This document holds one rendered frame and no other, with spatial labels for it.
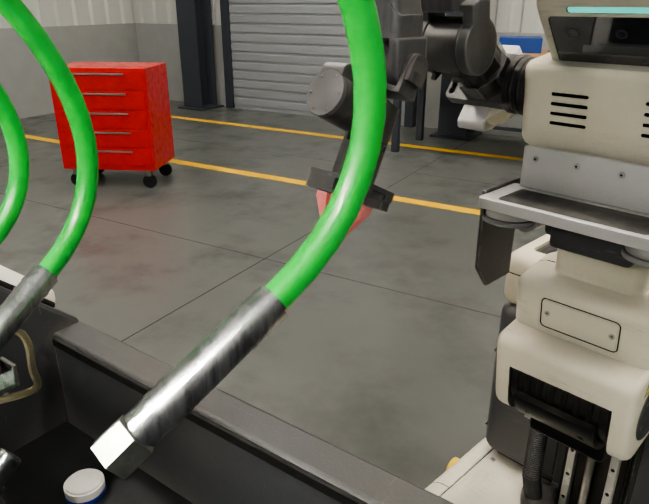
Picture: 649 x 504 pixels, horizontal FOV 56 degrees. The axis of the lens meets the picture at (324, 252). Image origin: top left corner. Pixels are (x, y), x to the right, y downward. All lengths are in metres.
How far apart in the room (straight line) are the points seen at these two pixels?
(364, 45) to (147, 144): 4.35
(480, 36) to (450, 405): 1.54
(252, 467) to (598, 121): 0.63
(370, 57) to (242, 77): 7.77
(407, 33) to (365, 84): 0.54
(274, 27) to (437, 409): 6.09
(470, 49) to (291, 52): 6.71
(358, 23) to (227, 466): 0.44
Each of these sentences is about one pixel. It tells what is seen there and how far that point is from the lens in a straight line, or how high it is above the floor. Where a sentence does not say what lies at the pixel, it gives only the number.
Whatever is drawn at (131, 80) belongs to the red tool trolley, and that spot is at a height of 0.78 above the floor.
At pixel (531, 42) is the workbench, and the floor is 0.97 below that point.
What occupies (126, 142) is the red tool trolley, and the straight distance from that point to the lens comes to 4.64.
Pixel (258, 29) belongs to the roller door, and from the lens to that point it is 7.80.
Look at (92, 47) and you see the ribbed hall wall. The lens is 8.76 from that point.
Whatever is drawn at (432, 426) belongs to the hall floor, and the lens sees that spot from 2.10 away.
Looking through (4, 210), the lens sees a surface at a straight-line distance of 0.51.
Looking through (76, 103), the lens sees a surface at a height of 1.23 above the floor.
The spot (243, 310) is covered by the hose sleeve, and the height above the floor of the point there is 1.17.
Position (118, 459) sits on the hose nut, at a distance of 0.27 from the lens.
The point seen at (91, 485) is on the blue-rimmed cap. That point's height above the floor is 0.85.
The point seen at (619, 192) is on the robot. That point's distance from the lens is 0.88.
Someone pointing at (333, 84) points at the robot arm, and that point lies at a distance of 0.73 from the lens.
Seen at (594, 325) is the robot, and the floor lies 0.85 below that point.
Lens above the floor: 1.29
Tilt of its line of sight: 23 degrees down
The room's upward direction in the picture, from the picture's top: straight up
